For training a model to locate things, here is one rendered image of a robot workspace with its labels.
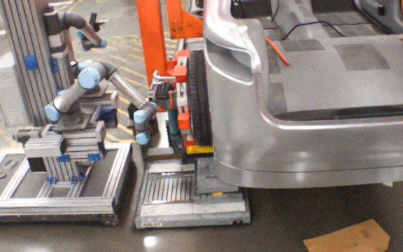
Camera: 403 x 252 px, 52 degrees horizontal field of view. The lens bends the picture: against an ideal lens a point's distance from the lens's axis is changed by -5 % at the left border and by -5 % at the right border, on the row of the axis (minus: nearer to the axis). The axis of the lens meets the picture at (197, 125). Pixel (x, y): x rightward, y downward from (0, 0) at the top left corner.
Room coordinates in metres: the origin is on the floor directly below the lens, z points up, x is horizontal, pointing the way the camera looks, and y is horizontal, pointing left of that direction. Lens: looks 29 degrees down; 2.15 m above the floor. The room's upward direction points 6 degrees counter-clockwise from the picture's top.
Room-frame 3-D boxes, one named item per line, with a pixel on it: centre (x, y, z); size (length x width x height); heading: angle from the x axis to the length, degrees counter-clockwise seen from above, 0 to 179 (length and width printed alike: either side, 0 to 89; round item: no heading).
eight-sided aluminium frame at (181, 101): (2.72, 0.06, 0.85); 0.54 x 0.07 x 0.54; 176
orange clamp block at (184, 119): (2.41, 0.08, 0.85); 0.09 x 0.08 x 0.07; 176
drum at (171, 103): (2.73, 0.13, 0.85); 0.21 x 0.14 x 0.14; 86
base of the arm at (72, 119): (2.63, 0.84, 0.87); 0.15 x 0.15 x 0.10
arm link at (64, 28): (3.16, 0.93, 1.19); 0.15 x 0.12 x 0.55; 70
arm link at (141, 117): (2.29, 0.32, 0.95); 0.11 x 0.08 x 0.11; 158
